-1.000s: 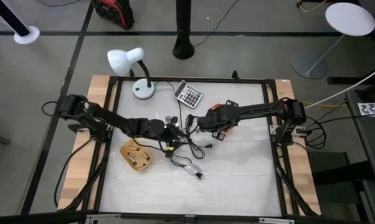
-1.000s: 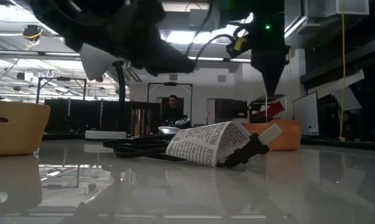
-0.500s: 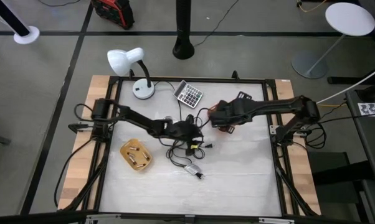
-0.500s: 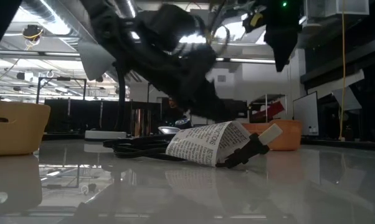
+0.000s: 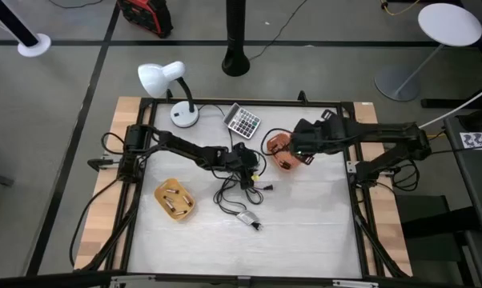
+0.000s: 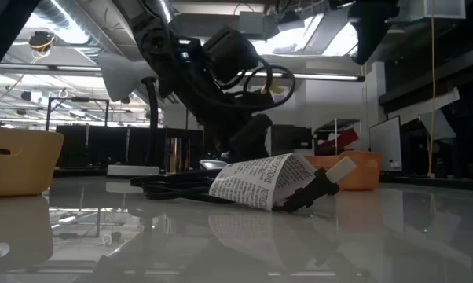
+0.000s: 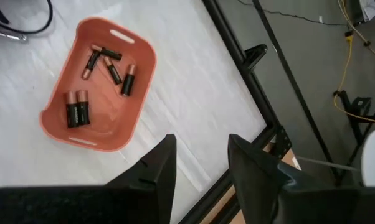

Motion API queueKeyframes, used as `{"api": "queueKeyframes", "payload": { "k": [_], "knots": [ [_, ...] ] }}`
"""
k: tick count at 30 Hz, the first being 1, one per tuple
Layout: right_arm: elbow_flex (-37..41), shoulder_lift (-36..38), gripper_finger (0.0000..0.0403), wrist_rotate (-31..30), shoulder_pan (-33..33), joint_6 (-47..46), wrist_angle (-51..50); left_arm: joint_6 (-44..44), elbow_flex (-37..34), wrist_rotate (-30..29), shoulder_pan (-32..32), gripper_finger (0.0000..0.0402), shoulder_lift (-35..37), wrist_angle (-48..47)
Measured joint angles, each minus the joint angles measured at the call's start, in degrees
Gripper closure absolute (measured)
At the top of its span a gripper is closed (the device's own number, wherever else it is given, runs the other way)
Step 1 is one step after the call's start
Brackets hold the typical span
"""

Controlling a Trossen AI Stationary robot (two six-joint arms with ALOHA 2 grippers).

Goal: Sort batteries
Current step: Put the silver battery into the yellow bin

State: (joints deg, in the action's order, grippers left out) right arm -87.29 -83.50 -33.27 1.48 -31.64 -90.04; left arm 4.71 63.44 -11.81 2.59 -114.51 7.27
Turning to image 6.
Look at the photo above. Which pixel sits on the white hanging sheet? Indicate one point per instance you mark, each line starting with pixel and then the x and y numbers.
pixel 441 127

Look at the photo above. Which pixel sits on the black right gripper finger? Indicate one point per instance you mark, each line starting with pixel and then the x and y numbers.
pixel 372 31

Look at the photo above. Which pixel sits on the red slanted board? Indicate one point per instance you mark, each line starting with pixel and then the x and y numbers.
pixel 342 139

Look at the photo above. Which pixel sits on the orange plastic bin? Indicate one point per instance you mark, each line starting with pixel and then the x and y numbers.
pixel 364 173

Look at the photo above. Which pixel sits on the yellow plastic bin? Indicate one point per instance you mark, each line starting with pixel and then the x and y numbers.
pixel 20 165

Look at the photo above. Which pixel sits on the printed white instruction tag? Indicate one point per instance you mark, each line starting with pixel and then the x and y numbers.
pixel 256 181

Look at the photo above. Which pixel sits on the long ceiling light tube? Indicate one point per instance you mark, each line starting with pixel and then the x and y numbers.
pixel 331 77

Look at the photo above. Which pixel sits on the black ceiling device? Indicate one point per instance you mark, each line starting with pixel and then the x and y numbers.
pixel 41 41

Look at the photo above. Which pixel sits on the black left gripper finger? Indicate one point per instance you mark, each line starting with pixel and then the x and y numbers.
pixel 252 135
pixel 217 143

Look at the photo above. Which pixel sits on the black table frame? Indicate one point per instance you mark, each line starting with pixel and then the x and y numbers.
pixel 437 182

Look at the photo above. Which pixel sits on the dark monitor screen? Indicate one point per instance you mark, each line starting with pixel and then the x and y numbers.
pixel 295 137

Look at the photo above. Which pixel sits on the silver ceiling duct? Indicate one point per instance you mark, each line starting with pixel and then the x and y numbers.
pixel 166 9

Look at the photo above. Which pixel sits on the white board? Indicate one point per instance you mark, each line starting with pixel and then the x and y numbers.
pixel 386 143

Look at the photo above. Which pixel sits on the black partition wall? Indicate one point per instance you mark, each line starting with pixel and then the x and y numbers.
pixel 114 145

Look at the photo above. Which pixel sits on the white desk lamp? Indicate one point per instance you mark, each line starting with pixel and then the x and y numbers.
pixel 122 74

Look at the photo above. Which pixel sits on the black frame stand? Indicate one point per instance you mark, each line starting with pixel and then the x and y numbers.
pixel 77 100

